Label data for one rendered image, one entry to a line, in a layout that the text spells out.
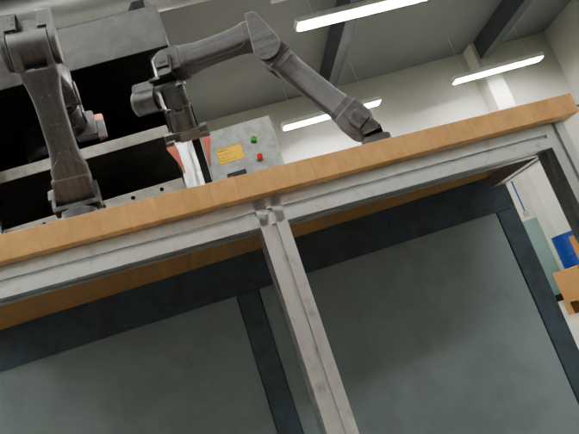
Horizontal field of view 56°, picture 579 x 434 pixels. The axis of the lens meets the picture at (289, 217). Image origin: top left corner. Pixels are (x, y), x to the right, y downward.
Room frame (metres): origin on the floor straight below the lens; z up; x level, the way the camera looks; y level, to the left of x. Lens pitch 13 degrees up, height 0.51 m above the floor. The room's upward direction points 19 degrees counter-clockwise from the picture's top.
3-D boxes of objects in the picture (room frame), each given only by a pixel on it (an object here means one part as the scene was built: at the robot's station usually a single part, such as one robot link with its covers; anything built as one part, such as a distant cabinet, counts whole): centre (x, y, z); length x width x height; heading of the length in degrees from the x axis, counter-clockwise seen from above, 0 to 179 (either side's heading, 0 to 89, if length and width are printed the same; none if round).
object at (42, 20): (0.96, 0.36, 1.17); 0.30 x 0.09 x 0.12; 14
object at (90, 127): (1.21, 0.43, 1.20); 0.10 x 0.07 x 0.07; 104
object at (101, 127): (1.29, 0.41, 1.20); 0.09 x 0.07 x 0.07; 14
